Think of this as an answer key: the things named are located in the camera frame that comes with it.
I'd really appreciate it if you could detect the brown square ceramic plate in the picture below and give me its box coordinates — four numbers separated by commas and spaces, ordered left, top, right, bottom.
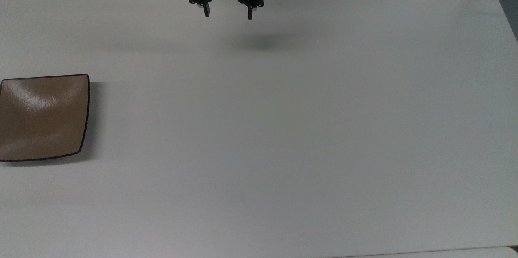
0, 74, 91, 163

